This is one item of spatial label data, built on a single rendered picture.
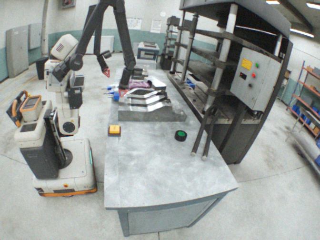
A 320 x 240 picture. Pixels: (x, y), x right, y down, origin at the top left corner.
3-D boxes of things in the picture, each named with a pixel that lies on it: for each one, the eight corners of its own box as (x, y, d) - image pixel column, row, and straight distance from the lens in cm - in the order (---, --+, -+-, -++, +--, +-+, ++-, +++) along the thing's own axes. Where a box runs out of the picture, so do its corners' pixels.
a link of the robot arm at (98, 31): (98, 5, 136) (98, 4, 125) (105, 5, 136) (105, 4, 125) (93, 53, 137) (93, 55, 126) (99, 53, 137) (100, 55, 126)
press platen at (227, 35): (225, 55, 118) (230, 31, 119) (174, 37, 235) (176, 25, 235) (279, 75, 180) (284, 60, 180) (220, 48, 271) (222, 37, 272)
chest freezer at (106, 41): (113, 52, 836) (114, 35, 825) (109, 55, 762) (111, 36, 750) (86, 52, 879) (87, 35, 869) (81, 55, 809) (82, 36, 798)
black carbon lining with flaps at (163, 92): (126, 108, 110) (127, 96, 105) (126, 98, 124) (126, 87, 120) (173, 109, 117) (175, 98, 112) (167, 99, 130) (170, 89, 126)
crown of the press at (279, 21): (225, 43, 119) (237, -24, 135) (174, 31, 237) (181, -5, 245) (283, 69, 186) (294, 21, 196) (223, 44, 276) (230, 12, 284)
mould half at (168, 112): (117, 121, 109) (118, 104, 101) (118, 103, 131) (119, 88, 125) (185, 122, 119) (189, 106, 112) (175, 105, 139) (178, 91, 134)
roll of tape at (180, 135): (188, 137, 104) (189, 134, 102) (182, 143, 98) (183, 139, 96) (178, 132, 106) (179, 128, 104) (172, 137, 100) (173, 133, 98)
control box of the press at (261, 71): (200, 193, 177) (267, 55, 105) (191, 172, 191) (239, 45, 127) (215, 189, 188) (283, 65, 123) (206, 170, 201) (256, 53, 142)
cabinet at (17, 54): (9, 78, 689) (6, 30, 676) (23, 69, 752) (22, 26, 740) (15, 77, 653) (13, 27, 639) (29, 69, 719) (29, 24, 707)
